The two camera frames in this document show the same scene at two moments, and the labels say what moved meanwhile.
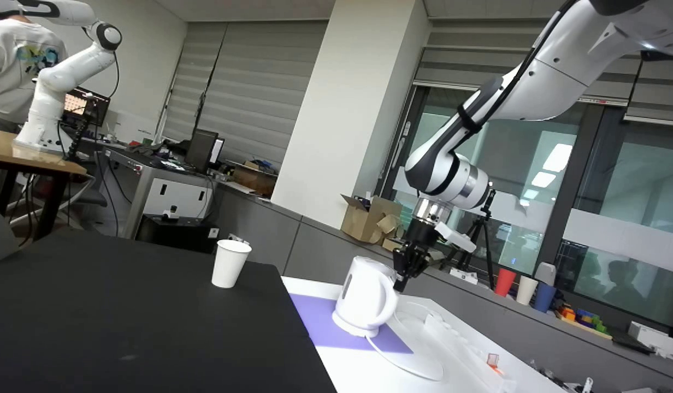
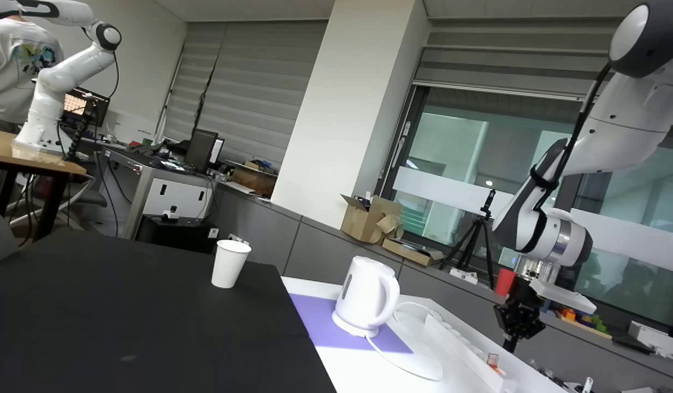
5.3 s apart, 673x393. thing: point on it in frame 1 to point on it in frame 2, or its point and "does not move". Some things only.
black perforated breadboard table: [99, 312] does not move
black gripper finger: [401, 285] to [510, 344]
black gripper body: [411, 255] to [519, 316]
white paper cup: [230, 260] does not move
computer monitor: [202, 150] does not move
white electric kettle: [368, 294] does not move
